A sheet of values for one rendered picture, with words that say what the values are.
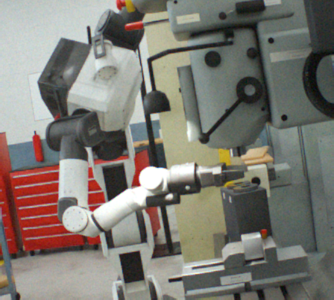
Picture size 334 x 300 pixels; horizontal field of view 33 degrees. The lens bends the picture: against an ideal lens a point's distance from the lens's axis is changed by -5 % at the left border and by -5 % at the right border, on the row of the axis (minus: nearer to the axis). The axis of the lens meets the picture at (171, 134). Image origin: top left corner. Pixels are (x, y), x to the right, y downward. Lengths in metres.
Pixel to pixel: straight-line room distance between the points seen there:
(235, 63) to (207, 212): 1.97
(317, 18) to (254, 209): 0.91
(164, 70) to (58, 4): 7.85
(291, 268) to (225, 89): 0.51
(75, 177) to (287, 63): 0.70
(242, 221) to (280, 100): 0.62
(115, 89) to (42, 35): 9.27
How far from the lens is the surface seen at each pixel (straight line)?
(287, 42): 1.56
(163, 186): 1.68
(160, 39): 3.40
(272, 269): 1.60
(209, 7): 1.56
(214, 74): 1.56
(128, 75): 1.93
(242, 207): 2.03
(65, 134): 1.81
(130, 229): 2.22
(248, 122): 1.57
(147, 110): 1.60
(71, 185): 1.76
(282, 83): 1.55
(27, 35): 11.20
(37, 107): 11.08
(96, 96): 1.86
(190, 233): 3.47
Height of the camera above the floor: 1.45
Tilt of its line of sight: 3 degrees down
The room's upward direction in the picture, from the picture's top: 9 degrees counter-clockwise
